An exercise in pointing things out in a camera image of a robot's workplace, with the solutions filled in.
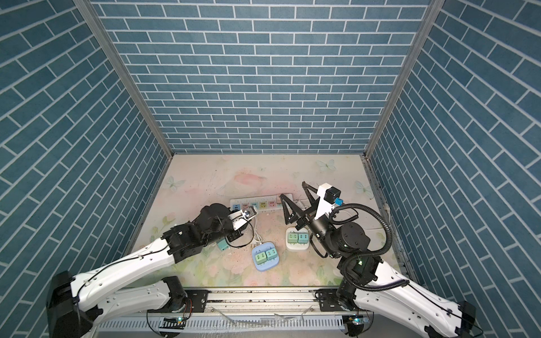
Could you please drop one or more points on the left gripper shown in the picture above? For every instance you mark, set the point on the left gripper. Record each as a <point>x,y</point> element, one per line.
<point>239,232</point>

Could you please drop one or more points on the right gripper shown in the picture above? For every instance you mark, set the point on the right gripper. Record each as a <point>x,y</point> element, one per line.
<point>311,220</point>

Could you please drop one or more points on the long white power strip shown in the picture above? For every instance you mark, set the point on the long white power strip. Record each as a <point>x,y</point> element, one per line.
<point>260,203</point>

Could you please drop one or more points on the blue square power socket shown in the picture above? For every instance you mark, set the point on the blue square power socket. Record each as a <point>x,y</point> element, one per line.
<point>269,264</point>

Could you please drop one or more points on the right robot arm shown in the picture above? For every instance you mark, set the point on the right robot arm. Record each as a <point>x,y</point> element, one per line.
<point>368,282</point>

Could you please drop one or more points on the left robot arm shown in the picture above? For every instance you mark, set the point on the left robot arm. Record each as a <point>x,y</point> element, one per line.
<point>76,304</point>

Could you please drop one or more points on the white square power socket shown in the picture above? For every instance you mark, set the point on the white square power socket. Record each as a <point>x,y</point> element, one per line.
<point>296,247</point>

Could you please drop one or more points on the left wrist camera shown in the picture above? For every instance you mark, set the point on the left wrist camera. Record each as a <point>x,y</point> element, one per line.
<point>248,213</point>

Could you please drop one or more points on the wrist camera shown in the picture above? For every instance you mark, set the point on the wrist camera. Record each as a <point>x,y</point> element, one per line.
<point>329,196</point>
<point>248,213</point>

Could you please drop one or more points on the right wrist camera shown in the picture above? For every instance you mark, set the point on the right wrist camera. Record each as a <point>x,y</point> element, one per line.
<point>329,196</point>

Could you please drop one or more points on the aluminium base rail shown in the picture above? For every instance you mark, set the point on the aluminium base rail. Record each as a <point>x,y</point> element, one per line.
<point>221,310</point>

